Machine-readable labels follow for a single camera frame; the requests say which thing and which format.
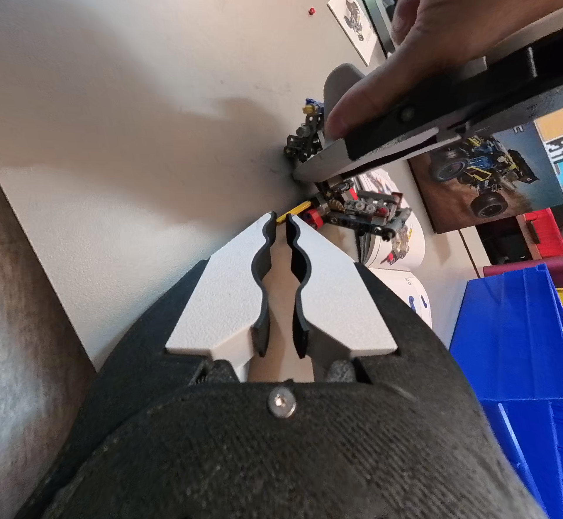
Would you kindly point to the yellow lego axle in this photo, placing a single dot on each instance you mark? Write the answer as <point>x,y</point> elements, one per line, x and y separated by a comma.
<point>294,212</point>

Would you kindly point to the person's left hand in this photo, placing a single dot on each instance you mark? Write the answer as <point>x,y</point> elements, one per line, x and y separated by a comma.
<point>462,13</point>

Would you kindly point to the blue plastic bin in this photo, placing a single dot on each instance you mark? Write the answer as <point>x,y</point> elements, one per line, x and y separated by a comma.
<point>506,343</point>

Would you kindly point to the lego instruction booklet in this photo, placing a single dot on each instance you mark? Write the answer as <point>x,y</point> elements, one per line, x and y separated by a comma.
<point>400,281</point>

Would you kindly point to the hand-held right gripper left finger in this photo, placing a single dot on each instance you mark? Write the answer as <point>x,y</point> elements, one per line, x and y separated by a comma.
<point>220,303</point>

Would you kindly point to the maroon bottle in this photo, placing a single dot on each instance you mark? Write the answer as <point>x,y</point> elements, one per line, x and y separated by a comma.
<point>506,270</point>

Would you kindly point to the grey lego chassis assembly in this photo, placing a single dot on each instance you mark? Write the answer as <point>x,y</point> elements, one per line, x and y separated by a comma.
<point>365,211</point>

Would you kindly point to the lego set box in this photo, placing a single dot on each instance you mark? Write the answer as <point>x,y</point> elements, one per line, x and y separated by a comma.
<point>484,184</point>

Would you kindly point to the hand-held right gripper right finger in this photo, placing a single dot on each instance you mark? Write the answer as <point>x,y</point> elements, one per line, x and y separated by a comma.
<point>343,307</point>

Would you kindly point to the dark grey lego suspension assembly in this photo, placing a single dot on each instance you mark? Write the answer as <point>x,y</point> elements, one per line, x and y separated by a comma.
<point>303,140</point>

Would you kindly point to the small white car leaflet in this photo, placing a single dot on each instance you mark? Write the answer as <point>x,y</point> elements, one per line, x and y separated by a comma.
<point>352,17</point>

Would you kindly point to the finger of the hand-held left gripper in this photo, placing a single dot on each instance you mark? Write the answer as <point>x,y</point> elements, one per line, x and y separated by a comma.
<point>321,162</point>

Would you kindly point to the red plastic bin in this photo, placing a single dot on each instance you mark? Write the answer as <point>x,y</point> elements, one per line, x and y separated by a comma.
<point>550,228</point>

